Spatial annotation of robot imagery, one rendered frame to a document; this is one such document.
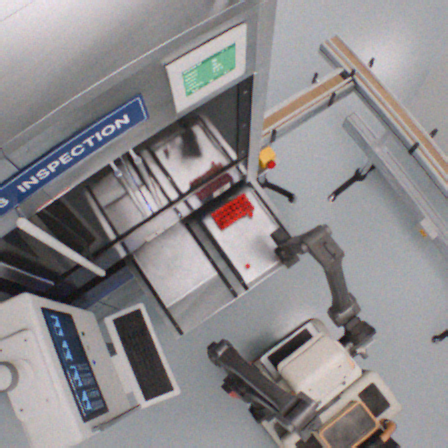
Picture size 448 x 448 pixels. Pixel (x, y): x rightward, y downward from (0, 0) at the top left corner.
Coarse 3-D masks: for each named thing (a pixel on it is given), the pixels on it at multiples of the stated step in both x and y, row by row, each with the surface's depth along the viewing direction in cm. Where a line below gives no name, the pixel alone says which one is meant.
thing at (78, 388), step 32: (0, 320) 138; (32, 320) 138; (64, 320) 163; (96, 320) 210; (0, 352) 132; (32, 352) 132; (64, 352) 149; (96, 352) 187; (64, 384) 137; (96, 384) 166; (32, 416) 128; (64, 416) 130; (96, 416) 150
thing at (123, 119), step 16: (112, 112) 103; (128, 112) 107; (144, 112) 112; (96, 128) 105; (112, 128) 109; (128, 128) 114; (64, 144) 102; (80, 144) 106; (96, 144) 111; (48, 160) 103; (64, 160) 107; (80, 160) 112; (16, 176) 100; (32, 176) 104; (48, 176) 109; (0, 192) 101; (16, 192) 105; (32, 192) 110; (0, 208) 106
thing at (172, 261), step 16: (176, 224) 214; (160, 240) 212; (176, 240) 212; (192, 240) 211; (144, 256) 211; (160, 256) 211; (176, 256) 210; (192, 256) 210; (144, 272) 206; (160, 272) 209; (176, 272) 209; (192, 272) 208; (208, 272) 208; (160, 288) 207; (176, 288) 207; (192, 288) 204
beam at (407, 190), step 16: (352, 128) 264; (368, 128) 261; (368, 144) 259; (384, 160) 256; (384, 176) 264; (400, 176) 253; (400, 192) 258; (416, 192) 251; (416, 208) 251; (432, 208) 248; (432, 224) 246; (432, 240) 254
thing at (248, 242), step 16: (256, 208) 215; (208, 224) 214; (240, 224) 214; (256, 224) 213; (272, 224) 213; (224, 240) 212; (240, 240) 212; (256, 240) 212; (272, 240) 211; (240, 256) 210; (256, 256) 210; (272, 256) 210; (240, 272) 208; (256, 272) 208
